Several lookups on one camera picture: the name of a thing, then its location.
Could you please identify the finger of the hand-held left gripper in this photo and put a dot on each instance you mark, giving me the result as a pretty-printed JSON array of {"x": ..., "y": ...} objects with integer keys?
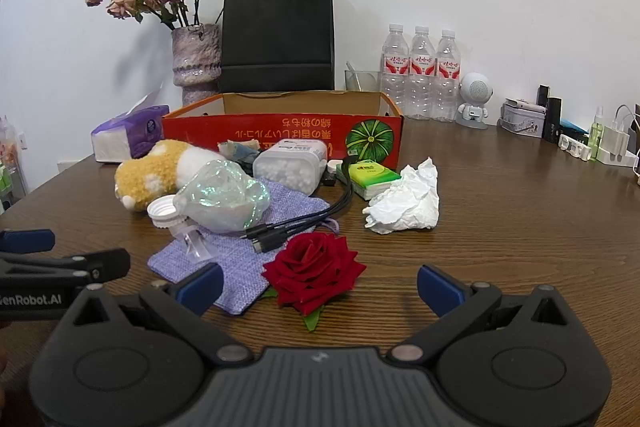
[
  {"x": 30, "y": 240},
  {"x": 100, "y": 264}
]

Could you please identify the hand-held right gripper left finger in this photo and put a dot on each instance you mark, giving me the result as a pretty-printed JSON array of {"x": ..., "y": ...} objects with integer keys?
[{"x": 200, "y": 288}]

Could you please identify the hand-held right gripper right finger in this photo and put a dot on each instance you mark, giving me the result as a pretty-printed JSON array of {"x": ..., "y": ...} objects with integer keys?
[{"x": 440, "y": 289}]

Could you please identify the purple fabric pouch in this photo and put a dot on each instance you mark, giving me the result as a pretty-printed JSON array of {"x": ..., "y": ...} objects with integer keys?
[{"x": 235, "y": 267}]

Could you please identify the clear plastic stand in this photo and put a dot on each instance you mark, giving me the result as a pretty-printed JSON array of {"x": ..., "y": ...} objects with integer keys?
[{"x": 195, "y": 244}]

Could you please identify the white tissue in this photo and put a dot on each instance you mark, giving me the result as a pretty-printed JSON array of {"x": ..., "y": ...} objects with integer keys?
[{"x": 407, "y": 202}]

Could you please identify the crushed clear plastic bottle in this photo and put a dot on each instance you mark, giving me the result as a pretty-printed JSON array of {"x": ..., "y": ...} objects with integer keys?
[{"x": 225, "y": 197}]

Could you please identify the yellow white plush toy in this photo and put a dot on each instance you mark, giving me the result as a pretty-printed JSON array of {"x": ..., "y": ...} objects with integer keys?
[{"x": 145, "y": 172}]

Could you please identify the red fabric rose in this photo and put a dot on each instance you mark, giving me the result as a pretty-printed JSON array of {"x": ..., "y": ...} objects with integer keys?
[{"x": 312, "y": 269}]

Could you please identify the green tissue packet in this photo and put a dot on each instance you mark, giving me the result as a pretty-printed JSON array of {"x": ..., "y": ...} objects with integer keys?
[{"x": 372, "y": 174}]

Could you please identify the grey paper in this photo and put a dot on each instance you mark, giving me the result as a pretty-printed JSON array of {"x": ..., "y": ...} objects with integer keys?
[{"x": 240, "y": 152}]

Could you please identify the clear cotton ball container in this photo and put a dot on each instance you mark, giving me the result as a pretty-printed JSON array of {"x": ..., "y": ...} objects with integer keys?
[{"x": 287, "y": 169}]

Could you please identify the orange cardboard box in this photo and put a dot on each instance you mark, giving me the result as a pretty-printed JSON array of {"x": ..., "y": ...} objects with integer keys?
[{"x": 250, "y": 127}]

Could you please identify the display rack with small goods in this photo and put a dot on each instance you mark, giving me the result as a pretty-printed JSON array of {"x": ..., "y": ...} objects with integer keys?
[{"x": 10, "y": 167}]

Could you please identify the purple tissue pack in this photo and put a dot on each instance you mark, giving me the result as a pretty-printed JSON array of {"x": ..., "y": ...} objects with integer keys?
[{"x": 142, "y": 127}]

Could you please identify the printed tin box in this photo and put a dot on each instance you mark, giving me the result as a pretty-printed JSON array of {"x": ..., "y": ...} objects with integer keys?
[{"x": 522, "y": 119}]

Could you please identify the white robot figure speaker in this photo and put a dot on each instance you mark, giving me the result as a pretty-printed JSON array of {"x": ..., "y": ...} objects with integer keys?
[{"x": 475, "y": 92}]

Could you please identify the black cosmetic bottle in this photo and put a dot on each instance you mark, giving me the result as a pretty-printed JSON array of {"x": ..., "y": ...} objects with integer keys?
[{"x": 552, "y": 119}]

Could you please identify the blue flat packet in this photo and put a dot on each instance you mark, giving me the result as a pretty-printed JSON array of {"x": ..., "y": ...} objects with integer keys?
[{"x": 572, "y": 127}]

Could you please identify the clear glass cup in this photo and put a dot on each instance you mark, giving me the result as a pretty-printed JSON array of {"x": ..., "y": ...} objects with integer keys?
[{"x": 370, "y": 82}]

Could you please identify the green spray bottle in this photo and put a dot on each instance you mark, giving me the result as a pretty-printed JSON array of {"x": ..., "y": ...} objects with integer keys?
[{"x": 596, "y": 134}]

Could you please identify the purple ceramic vase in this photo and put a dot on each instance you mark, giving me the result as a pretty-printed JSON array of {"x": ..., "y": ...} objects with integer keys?
[{"x": 195, "y": 57}]

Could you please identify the white charger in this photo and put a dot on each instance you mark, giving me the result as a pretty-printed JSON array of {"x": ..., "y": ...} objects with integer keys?
[{"x": 616, "y": 142}]

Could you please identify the clear plastic spoon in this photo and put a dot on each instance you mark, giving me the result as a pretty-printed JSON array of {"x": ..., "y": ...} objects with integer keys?
[{"x": 352, "y": 74}]

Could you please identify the black paper bag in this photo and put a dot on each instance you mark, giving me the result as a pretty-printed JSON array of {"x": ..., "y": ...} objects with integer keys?
[{"x": 277, "y": 32}]

